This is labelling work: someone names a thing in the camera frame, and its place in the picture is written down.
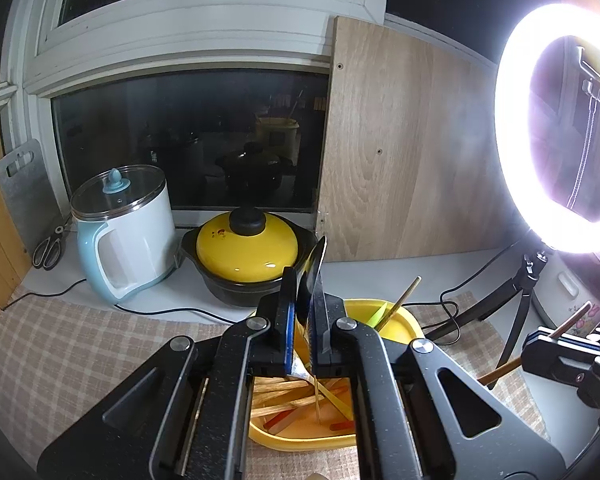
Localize white blue electric pot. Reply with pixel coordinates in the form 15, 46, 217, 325
70, 165, 178, 306

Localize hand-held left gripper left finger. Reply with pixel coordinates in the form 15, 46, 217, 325
37, 266, 301, 480

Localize white floral slow cooker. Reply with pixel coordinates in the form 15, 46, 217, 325
542, 252, 600, 336

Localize ring light on tripod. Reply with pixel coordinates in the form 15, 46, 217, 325
317, 16, 531, 263

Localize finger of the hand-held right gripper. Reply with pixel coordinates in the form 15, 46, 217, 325
532, 326, 600, 344
521, 339, 600, 384

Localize checked tablecloth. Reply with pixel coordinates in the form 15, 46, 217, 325
0, 290, 551, 480

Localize white window frame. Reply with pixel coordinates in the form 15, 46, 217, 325
0, 0, 396, 111

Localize black handled scissors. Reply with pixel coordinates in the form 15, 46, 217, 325
31, 224, 68, 271

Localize phone holder with gooseneck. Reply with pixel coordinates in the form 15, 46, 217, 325
567, 45, 600, 211

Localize green chopstick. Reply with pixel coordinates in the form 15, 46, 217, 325
320, 382, 356, 418
365, 305, 388, 331

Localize yellow plastic bucket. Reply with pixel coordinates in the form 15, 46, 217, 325
247, 297, 426, 456

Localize black tripod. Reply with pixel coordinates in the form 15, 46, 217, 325
425, 247, 556, 376

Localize bundle of chopsticks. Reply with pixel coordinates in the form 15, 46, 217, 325
250, 377, 356, 433

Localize grey cutting board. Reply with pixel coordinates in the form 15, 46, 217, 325
0, 139, 66, 253

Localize wooden chopstick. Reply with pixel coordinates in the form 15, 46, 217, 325
477, 301, 593, 386
375, 275, 423, 333

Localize black ring light cable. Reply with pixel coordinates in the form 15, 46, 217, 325
112, 242, 523, 346

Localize metal spoon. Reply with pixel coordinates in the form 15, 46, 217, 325
292, 236, 328, 381

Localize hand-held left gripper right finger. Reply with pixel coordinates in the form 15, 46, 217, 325
307, 285, 563, 480

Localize black electric pot cable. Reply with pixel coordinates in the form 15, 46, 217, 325
0, 284, 77, 396

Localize white ring light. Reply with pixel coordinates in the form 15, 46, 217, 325
494, 0, 600, 255

